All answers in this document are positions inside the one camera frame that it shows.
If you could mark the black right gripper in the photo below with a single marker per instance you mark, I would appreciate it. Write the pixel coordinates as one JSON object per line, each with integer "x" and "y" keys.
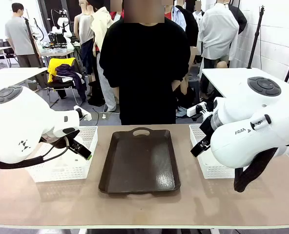
{"x": 206, "y": 124}

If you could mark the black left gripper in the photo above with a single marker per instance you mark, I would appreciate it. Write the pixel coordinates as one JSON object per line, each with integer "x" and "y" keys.
{"x": 72, "y": 136}

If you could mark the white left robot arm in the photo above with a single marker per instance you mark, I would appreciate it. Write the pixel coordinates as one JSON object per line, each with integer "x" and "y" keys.
{"x": 17, "y": 117}

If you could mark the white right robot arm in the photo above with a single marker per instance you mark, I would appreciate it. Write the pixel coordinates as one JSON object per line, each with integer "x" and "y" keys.
{"x": 252, "y": 126}

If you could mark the person's left hand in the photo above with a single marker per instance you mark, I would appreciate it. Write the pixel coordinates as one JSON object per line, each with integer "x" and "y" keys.
{"x": 177, "y": 85}

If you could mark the white perforated plastic basket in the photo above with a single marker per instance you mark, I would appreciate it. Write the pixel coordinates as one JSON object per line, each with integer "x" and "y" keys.
{"x": 61, "y": 174}
{"x": 215, "y": 171}

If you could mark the grey floor outlet plate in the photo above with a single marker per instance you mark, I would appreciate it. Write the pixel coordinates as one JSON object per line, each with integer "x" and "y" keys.
{"x": 105, "y": 116}

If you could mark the dark brown plastic tray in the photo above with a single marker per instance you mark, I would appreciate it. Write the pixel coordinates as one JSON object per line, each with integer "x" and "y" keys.
{"x": 139, "y": 161}

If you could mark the black metal chair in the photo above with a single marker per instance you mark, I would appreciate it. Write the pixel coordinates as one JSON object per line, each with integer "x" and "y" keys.
{"x": 59, "y": 85}

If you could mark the white side table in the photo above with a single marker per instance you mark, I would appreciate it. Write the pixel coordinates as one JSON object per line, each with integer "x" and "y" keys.
{"x": 227, "y": 78}
{"x": 10, "y": 75}

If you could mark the purple cloth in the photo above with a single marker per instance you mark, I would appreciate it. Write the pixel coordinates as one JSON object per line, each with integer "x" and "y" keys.
{"x": 68, "y": 70}

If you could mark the yellow cloth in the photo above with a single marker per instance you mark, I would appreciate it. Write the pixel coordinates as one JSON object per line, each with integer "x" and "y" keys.
{"x": 52, "y": 65}

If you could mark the person in black sweater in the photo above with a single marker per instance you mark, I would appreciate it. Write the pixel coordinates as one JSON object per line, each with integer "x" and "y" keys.
{"x": 144, "y": 73}

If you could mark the black tripod stand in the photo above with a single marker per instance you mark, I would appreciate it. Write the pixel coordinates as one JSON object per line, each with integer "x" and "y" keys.
{"x": 32, "y": 44}
{"x": 255, "y": 39}

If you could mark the mannequin with white shirt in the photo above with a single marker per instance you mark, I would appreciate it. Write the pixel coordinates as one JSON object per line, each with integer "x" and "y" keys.
{"x": 217, "y": 31}

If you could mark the black office chair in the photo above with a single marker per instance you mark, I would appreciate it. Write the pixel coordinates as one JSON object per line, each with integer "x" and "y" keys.
{"x": 7, "y": 54}

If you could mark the mannequin with grey tank top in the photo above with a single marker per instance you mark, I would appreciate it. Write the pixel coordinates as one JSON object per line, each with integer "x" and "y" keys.
{"x": 84, "y": 26}

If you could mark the mannequin with black coat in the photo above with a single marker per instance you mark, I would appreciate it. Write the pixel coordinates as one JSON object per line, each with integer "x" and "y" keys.
{"x": 189, "y": 24}

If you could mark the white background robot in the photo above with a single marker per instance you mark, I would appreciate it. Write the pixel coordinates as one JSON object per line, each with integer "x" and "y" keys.
{"x": 61, "y": 24}

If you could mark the man in grey shirt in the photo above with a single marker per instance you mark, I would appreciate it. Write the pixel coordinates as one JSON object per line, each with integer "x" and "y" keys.
{"x": 20, "y": 36}

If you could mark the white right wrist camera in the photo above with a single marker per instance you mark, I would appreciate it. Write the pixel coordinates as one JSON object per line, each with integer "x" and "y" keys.
{"x": 192, "y": 111}

